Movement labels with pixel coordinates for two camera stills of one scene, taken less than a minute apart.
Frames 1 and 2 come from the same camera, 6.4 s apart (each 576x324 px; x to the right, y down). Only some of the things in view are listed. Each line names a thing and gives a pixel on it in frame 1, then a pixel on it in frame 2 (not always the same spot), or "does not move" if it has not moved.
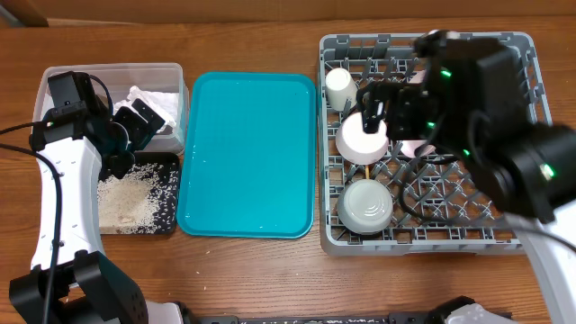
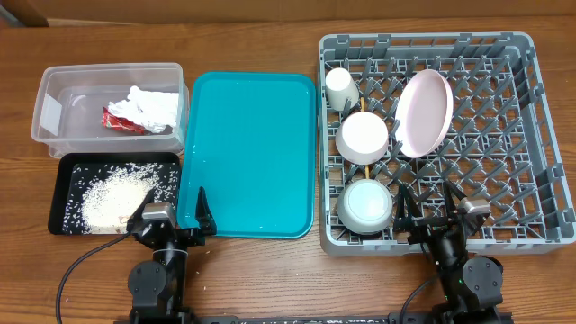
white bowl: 364,206 does not move
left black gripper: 117,165 to 196,237
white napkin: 165,104 does not move
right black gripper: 400,99 to 427,225
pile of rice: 144,201 does not move
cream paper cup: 340,85 does not move
